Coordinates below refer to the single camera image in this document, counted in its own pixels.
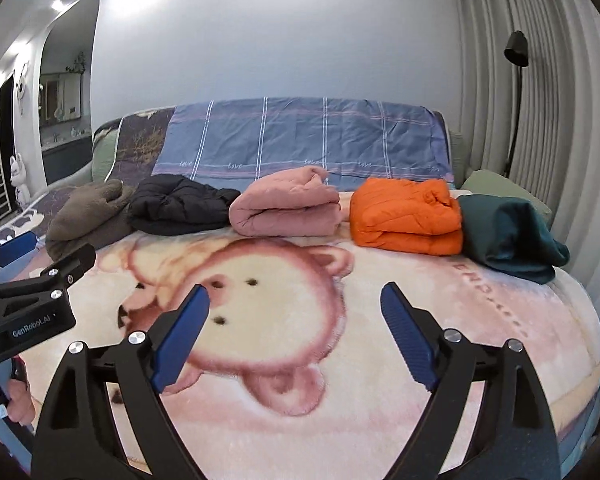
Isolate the white bear wall decoration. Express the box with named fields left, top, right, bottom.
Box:
left=14, top=62, right=31, bottom=116

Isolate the person's left hand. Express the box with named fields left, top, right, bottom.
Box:
left=5, top=379, right=37, bottom=428

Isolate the dark vanity counter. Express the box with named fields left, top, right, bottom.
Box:
left=41, top=135, right=93, bottom=186

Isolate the white animal figurine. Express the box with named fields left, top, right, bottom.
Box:
left=7, top=155, right=31, bottom=206

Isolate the orange puffer jacket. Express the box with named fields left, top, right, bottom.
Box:
left=349, top=177, right=465, bottom=256

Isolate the dark floral print bedsheet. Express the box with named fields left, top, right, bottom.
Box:
left=0, top=107, right=176, bottom=261

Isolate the grey pleated curtain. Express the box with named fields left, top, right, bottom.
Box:
left=450, top=0, right=600, bottom=341

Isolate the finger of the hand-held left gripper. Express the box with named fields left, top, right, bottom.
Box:
left=0, top=231, right=38, bottom=286
left=37, top=242, right=97, bottom=286

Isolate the black floor lamp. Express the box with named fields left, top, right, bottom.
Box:
left=502, top=30, right=531, bottom=178

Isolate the light green pillow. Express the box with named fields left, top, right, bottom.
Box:
left=462, top=169, right=553, bottom=226

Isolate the pink printed plush blanket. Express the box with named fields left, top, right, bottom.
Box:
left=17, top=187, right=600, bottom=480

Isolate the dark green garment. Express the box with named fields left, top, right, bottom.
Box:
left=457, top=194, right=571, bottom=285

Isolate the wall mirror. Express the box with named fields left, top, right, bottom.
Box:
left=40, top=72, right=83, bottom=123

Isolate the pink quilted jacket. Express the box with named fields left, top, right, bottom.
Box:
left=228, top=166, right=343, bottom=237

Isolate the black puffer jacket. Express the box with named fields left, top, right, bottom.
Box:
left=127, top=174, right=242, bottom=236

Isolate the blue plaid sheet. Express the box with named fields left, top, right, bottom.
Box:
left=152, top=97, right=453, bottom=192

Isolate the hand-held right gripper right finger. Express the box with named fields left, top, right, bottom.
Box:
left=381, top=281, right=563, bottom=480

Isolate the brown fleece garment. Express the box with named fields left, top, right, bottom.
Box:
left=45, top=179, right=138, bottom=263

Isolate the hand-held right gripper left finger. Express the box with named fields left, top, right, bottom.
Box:
left=30, top=284, right=211, bottom=480

